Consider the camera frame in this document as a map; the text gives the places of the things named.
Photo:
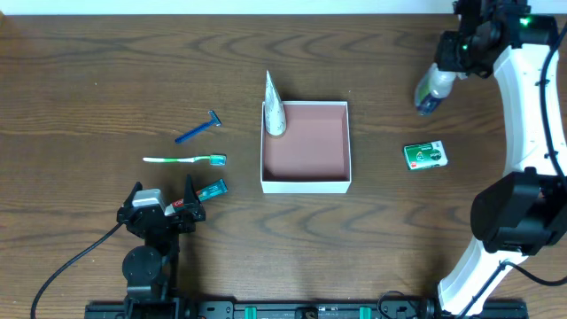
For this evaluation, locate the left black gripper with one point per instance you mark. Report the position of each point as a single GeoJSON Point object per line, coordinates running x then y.
{"type": "Point", "coordinates": [160, 217]}

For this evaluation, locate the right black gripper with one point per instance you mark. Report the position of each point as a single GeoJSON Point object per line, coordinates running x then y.
{"type": "Point", "coordinates": [449, 55]}

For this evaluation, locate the clear pump spray bottle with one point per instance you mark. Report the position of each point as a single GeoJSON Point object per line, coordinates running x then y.
{"type": "Point", "coordinates": [432, 89]}

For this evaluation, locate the Colgate toothpaste tube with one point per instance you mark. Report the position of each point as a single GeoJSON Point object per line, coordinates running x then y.
{"type": "Point", "coordinates": [211, 191]}

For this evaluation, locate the green white toothbrush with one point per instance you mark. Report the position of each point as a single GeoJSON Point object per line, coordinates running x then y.
{"type": "Point", "coordinates": [212, 159]}

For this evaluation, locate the blue disposable razor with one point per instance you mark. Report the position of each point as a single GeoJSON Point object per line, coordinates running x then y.
{"type": "Point", "coordinates": [213, 122]}

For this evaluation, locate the green soap box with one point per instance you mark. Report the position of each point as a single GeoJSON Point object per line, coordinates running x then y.
{"type": "Point", "coordinates": [425, 155]}

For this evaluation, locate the white cosmetic tube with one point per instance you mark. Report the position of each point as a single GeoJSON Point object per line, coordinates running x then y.
{"type": "Point", "coordinates": [274, 113]}

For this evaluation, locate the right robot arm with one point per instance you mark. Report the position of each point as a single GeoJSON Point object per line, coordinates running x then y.
{"type": "Point", "coordinates": [524, 211]}

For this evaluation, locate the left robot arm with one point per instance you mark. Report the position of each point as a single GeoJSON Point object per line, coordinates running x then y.
{"type": "Point", "coordinates": [151, 268]}

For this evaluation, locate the white box pink interior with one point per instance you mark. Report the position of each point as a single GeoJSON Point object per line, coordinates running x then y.
{"type": "Point", "coordinates": [313, 156]}

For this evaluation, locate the black mounting rail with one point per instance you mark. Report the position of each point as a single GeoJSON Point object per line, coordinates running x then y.
{"type": "Point", "coordinates": [266, 310]}

